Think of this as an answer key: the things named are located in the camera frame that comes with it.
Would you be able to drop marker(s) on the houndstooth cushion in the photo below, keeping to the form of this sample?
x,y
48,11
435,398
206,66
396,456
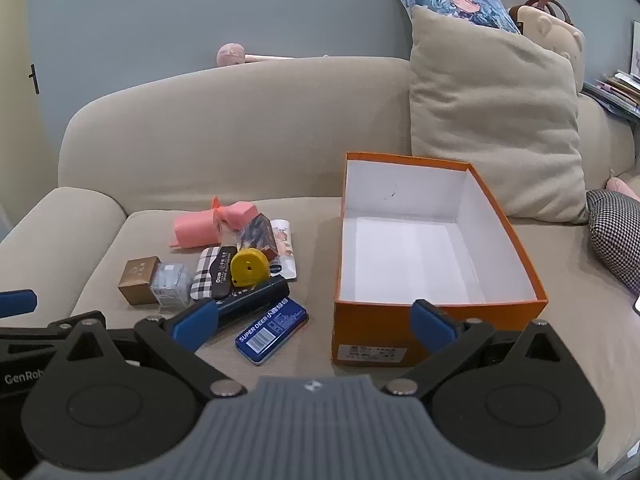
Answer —
x,y
617,240

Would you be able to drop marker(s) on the beige fabric sofa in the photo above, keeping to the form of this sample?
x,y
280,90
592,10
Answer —
x,y
250,135

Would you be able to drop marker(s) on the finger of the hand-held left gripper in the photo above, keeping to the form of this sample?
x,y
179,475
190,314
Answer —
x,y
17,303
35,332

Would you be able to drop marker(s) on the stack of books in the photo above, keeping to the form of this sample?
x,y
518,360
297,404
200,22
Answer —
x,y
617,92

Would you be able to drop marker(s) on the orange cardboard box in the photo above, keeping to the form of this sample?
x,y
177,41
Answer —
x,y
380,330

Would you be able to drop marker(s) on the gold brown small box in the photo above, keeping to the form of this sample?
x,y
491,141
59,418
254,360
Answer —
x,y
137,282

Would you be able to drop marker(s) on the blue tin case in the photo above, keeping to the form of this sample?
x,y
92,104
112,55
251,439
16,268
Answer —
x,y
272,330

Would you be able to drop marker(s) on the plaid pattern case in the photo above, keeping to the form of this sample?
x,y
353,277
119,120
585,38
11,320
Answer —
x,y
212,272

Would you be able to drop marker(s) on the pink foam block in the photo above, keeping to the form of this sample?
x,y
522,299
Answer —
x,y
192,230

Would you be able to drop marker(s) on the white printed card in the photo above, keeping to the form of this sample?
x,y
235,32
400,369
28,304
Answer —
x,y
636,50

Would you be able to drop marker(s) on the blue anime print pillow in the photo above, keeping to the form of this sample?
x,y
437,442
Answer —
x,y
460,2

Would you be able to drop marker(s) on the beige throw pillow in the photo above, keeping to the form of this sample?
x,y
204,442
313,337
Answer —
x,y
490,110

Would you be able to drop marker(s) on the white tube peach print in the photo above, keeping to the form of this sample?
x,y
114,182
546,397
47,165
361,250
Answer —
x,y
286,247

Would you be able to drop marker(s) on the cream door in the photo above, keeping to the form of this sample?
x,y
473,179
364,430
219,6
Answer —
x,y
15,110

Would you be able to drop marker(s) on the dark blue cylinder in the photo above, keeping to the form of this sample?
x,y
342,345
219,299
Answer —
x,y
255,297

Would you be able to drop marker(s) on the beige bear shaped bag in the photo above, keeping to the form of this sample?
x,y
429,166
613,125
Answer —
x,y
555,35

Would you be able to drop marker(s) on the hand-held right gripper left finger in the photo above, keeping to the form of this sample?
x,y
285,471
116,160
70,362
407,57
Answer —
x,y
195,322

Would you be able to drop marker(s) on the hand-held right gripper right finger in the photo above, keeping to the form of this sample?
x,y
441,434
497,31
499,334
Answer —
x,y
430,322

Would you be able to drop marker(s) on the clear plastic box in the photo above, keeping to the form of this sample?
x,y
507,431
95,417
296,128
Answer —
x,y
171,285

